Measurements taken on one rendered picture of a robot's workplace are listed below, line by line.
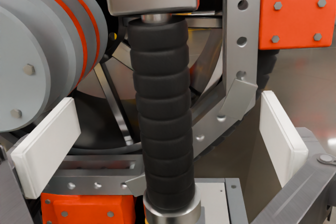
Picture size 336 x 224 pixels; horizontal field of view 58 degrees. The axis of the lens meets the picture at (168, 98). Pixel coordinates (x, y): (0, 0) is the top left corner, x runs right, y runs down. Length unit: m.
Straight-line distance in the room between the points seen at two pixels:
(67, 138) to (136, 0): 0.10
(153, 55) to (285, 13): 0.26
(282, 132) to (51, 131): 0.13
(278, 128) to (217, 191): 1.12
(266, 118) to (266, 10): 0.22
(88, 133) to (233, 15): 0.39
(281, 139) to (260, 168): 1.39
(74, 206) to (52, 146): 0.37
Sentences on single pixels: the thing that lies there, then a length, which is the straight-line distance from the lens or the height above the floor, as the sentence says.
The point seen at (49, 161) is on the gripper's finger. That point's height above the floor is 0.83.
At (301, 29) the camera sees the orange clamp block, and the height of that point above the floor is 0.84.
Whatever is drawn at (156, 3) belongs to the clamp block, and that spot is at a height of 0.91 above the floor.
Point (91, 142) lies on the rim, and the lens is 0.62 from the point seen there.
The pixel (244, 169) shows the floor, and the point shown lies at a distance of 1.54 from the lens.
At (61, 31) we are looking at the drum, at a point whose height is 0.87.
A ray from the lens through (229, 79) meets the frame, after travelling 0.41.
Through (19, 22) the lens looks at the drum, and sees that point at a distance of 0.28.
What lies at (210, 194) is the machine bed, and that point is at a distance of 1.27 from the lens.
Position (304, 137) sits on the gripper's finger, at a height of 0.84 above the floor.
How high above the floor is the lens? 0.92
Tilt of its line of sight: 24 degrees down
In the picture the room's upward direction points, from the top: 4 degrees counter-clockwise
